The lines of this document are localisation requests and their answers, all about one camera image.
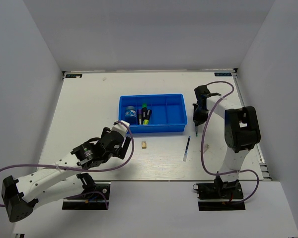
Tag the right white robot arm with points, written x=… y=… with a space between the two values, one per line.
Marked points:
x=241 y=129

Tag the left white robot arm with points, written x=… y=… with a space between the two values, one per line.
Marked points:
x=68 y=177

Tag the white translucent eraser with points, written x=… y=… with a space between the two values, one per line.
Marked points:
x=205 y=148

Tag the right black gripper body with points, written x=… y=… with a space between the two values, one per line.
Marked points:
x=199 y=114

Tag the blue plastic divided tray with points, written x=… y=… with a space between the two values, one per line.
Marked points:
x=168 y=112

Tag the yellow highlighter black body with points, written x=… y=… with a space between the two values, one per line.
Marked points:
x=147 y=117

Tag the purple highlighter black body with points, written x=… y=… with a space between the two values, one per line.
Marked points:
x=140 y=117

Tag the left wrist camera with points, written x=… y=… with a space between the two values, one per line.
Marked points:
x=121 y=128

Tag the green highlighter black body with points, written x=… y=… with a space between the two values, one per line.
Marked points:
x=144 y=111

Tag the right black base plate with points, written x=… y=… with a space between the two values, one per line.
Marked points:
x=209 y=199

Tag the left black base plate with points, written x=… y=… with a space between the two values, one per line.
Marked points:
x=96 y=198

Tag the beige eraser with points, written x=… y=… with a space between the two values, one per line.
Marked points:
x=144 y=145

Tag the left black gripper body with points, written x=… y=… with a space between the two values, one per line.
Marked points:
x=120 y=152

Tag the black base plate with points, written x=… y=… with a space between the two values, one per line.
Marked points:
x=96 y=198
x=209 y=199

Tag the blue pen refill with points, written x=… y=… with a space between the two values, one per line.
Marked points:
x=186 y=149

